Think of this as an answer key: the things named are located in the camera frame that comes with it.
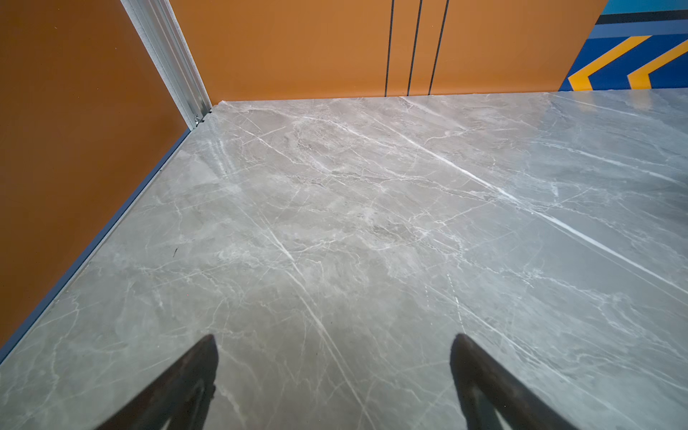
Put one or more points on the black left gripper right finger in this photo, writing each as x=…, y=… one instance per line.
x=493, y=398

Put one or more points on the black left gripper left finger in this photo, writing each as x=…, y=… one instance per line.
x=179, y=398

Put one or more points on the aluminium corner post left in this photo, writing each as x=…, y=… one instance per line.
x=159, y=30

